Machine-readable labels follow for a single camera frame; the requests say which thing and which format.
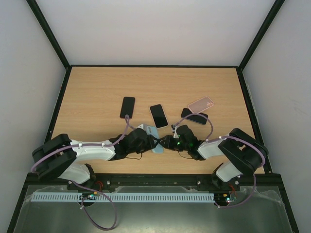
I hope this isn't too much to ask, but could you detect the light blue phone case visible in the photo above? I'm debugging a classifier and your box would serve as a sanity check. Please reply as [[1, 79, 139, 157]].
[[146, 126, 164, 154]]

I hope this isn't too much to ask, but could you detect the black phone red edge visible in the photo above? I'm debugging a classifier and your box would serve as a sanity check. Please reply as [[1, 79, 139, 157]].
[[120, 97, 136, 119]]

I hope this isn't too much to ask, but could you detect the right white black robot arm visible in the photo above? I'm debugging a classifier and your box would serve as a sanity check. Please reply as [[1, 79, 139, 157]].
[[157, 125, 269, 190]]

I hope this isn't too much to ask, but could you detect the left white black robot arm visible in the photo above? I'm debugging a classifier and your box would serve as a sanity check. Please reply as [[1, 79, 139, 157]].
[[31, 128, 156, 184]]

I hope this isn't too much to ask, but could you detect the blue phone black screen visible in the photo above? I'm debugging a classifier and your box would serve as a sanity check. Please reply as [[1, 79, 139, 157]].
[[181, 108, 208, 125]]

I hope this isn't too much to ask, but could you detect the pink translucent phone case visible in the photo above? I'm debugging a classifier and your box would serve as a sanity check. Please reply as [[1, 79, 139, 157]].
[[188, 97, 214, 113]]

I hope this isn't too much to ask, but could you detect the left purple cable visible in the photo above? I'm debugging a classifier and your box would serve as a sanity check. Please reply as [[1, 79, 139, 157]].
[[31, 115, 137, 230]]

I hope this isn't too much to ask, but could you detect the purple cable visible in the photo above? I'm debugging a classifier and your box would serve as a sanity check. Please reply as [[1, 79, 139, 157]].
[[31, 115, 137, 230], [173, 114, 265, 209]]

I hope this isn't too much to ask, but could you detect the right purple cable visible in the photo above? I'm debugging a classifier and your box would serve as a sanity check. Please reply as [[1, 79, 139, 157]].
[[173, 114, 265, 209]]

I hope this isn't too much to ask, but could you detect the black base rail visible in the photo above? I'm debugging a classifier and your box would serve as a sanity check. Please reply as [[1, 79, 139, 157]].
[[81, 173, 240, 192]]

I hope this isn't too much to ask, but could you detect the black metal enclosure frame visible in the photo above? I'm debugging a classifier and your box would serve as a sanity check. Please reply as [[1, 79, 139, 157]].
[[7, 0, 299, 233]]

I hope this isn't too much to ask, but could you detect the white slotted cable duct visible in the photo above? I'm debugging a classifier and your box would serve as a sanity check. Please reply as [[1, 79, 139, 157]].
[[30, 192, 214, 203]]

